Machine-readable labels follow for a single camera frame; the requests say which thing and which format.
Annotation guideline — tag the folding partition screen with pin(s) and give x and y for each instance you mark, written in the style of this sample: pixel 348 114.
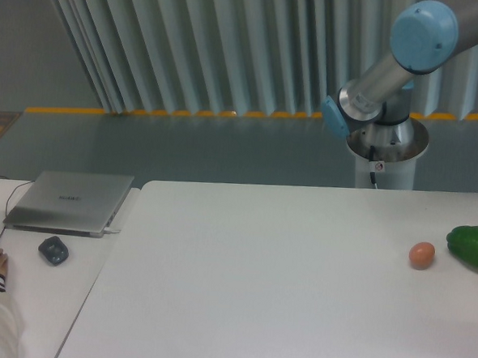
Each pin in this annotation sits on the folding partition screen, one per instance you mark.
pixel 274 57

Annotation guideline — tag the green bell pepper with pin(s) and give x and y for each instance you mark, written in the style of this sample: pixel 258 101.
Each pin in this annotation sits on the green bell pepper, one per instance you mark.
pixel 462 242

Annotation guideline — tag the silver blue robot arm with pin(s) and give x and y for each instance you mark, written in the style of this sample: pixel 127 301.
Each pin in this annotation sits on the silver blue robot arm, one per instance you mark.
pixel 424 37

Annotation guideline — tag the white side desk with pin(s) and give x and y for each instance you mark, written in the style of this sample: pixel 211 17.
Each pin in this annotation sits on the white side desk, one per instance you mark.
pixel 49 298

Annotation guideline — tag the silver closed laptop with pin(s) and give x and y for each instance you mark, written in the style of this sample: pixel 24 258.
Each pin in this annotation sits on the silver closed laptop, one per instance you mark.
pixel 77 204

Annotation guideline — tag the brown egg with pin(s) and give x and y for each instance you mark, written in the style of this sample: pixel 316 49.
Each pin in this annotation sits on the brown egg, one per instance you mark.
pixel 421 255

